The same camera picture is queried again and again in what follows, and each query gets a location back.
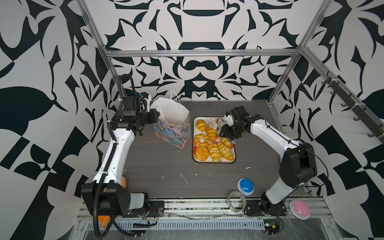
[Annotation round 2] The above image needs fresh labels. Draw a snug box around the croissant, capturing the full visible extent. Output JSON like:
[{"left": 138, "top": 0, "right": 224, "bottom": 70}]
[
  {"left": 220, "top": 137, "right": 233, "bottom": 149},
  {"left": 217, "top": 142, "right": 235, "bottom": 161},
  {"left": 206, "top": 126, "right": 218, "bottom": 142},
  {"left": 208, "top": 144, "right": 222, "bottom": 162},
  {"left": 196, "top": 120, "right": 207, "bottom": 132}
]

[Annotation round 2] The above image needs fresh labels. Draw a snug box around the floral white paper bag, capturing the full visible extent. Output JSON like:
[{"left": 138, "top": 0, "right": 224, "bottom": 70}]
[{"left": 150, "top": 91, "right": 191, "bottom": 149}]

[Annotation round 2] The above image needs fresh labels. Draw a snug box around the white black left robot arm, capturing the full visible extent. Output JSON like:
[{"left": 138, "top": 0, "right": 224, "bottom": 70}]
[{"left": 81, "top": 94, "right": 191, "bottom": 219}]

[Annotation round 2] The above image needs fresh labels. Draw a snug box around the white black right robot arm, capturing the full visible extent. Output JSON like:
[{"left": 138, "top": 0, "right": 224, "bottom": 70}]
[{"left": 216, "top": 106, "right": 318, "bottom": 207}]

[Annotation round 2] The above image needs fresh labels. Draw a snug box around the bottom left round bread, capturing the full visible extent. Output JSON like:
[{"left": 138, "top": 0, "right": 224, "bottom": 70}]
[{"left": 194, "top": 147, "right": 210, "bottom": 162}]

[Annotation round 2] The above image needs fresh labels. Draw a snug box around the white strawberry tray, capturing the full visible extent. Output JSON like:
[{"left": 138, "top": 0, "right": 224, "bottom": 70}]
[{"left": 193, "top": 117, "right": 236, "bottom": 164}]

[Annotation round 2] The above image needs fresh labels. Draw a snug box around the blue push button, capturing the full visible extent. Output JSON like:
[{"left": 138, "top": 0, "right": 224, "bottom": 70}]
[{"left": 237, "top": 178, "right": 255, "bottom": 196}]

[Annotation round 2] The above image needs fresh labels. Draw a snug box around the clear tape roll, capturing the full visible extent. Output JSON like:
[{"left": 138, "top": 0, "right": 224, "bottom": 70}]
[{"left": 227, "top": 191, "right": 247, "bottom": 214}]

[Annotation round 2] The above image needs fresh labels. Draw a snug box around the pink push button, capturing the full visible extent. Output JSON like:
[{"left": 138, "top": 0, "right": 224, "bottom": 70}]
[{"left": 290, "top": 200, "right": 311, "bottom": 220}]

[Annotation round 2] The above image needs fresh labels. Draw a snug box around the small circuit board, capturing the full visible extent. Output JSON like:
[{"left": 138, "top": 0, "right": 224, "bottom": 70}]
[{"left": 264, "top": 219, "right": 284, "bottom": 236}]

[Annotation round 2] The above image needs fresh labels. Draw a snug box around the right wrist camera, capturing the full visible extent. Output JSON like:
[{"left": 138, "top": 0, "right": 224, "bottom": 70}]
[{"left": 223, "top": 112, "right": 234, "bottom": 126}]

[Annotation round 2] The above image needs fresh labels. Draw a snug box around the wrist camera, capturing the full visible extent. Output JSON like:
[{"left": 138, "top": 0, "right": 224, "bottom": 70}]
[
  {"left": 223, "top": 112, "right": 234, "bottom": 126},
  {"left": 139, "top": 92, "right": 152, "bottom": 112}
]

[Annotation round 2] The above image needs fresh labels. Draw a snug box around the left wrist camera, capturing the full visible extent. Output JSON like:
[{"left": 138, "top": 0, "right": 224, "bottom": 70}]
[{"left": 139, "top": 92, "right": 152, "bottom": 112}]

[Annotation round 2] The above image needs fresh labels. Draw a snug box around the ring donut bread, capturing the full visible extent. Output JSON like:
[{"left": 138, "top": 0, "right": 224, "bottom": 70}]
[{"left": 194, "top": 134, "right": 211, "bottom": 148}]

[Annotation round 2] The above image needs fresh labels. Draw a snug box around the wall hook rail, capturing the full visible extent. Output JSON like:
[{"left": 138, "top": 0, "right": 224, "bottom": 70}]
[{"left": 322, "top": 71, "right": 384, "bottom": 145}]

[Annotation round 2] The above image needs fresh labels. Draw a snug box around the black corrugated cable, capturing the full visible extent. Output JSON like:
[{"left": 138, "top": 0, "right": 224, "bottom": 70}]
[{"left": 92, "top": 74, "right": 158, "bottom": 240}]

